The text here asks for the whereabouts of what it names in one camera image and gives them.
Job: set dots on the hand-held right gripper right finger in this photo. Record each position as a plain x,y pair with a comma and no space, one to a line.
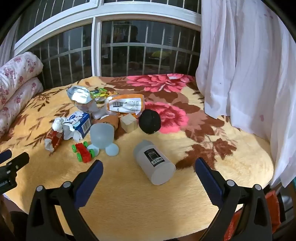
208,178

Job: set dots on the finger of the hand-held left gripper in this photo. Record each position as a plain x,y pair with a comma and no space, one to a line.
19,160
6,155

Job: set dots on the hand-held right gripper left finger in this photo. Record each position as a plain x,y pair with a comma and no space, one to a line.
92,178

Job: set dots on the frosted grey cup black label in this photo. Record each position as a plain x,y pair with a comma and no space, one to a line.
159,171

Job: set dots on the red green toy car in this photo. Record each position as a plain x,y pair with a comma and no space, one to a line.
84,151

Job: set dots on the red wrapper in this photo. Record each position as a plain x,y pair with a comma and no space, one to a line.
54,139

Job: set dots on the floral printed blanket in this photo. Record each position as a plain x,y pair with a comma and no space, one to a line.
129,197

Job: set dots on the pale blue footed cup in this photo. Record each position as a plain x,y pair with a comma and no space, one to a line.
101,136

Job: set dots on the crumpled white paper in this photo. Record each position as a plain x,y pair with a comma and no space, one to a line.
57,124

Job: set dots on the blue white carton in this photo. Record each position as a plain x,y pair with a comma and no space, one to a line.
81,122

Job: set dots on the brown plush toy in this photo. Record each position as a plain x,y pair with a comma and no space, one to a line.
108,120

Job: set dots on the folded floral quilt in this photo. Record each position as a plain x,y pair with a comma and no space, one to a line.
18,92

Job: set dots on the wooden block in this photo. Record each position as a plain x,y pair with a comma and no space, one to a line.
129,122

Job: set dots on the orange red bag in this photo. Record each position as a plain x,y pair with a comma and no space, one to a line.
270,201

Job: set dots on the black ball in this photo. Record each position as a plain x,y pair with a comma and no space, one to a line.
149,121

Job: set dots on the orange package white label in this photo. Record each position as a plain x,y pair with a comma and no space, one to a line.
124,104

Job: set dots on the silver foil bag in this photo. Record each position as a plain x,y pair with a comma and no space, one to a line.
81,97

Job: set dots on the green yellow wrapper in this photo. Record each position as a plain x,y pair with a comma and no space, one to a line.
99,92

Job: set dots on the pale sheer curtain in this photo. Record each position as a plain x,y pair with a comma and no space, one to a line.
7,51

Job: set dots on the white curtain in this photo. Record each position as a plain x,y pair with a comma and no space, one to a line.
249,69

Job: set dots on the white framed window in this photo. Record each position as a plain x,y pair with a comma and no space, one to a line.
97,46

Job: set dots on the metal window guard bars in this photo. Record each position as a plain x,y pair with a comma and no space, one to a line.
152,46

